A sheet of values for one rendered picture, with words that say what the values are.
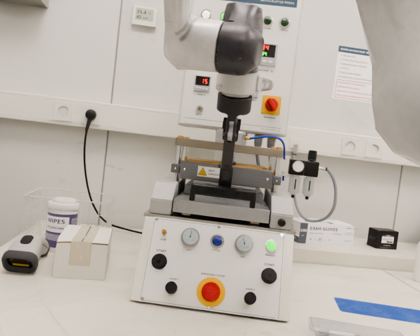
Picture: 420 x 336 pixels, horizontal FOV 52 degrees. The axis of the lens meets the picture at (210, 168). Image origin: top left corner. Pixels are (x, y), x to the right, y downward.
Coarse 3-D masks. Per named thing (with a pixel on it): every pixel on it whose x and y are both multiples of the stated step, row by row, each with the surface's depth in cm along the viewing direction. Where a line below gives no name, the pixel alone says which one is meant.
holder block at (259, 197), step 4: (192, 180) 123; (196, 180) 125; (188, 184) 110; (188, 188) 109; (256, 188) 122; (184, 192) 109; (188, 192) 109; (256, 192) 110; (260, 192) 111; (256, 196) 108; (260, 196) 108; (256, 200) 108; (260, 200) 108
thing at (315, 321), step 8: (312, 320) 88; (320, 320) 88; (328, 320) 89; (328, 328) 84; (336, 328) 85; (344, 328) 85; (352, 328) 86; (360, 328) 86; (368, 328) 87; (376, 328) 87
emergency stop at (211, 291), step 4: (208, 284) 92; (212, 284) 92; (216, 284) 92; (204, 288) 91; (208, 288) 91; (212, 288) 91; (216, 288) 91; (204, 292) 91; (208, 292) 91; (212, 292) 91; (216, 292) 91; (204, 296) 91; (208, 296) 91; (212, 296) 91; (216, 296) 91; (208, 300) 91; (212, 300) 91
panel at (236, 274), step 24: (168, 240) 96; (264, 240) 96; (168, 264) 94; (192, 264) 94; (216, 264) 94; (240, 264) 94; (264, 264) 94; (144, 288) 92; (192, 288) 92; (240, 288) 92; (264, 288) 92; (240, 312) 90; (264, 312) 90
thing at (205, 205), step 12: (180, 204) 98; (192, 204) 98; (204, 204) 98; (216, 204) 98; (228, 204) 99; (240, 204) 102; (264, 204) 107; (216, 216) 98; (228, 216) 98; (240, 216) 98; (252, 216) 97; (264, 216) 97
